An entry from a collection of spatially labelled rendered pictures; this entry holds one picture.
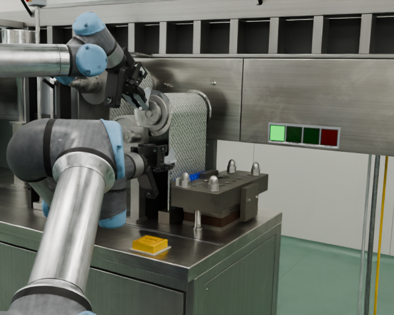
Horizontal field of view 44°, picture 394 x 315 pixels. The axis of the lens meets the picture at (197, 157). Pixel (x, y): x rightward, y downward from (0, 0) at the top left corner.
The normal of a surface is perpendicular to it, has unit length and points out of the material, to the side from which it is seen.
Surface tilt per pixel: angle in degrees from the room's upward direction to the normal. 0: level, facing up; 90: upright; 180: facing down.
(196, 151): 90
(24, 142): 76
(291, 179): 90
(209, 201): 90
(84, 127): 33
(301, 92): 90
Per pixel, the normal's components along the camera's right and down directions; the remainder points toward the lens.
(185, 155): 0.87, 0.11
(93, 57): 0.53, 0.15
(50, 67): 0.48, 0.58
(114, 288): -0.50, 0.12
